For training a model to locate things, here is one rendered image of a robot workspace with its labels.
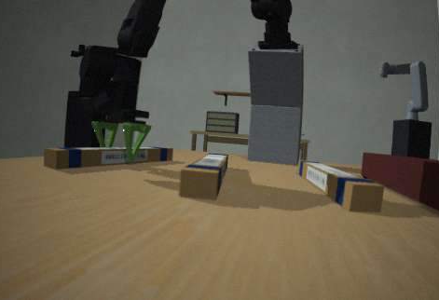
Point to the long tan cardboard box with blue bands and white label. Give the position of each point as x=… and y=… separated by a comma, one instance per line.
x=68, y=158

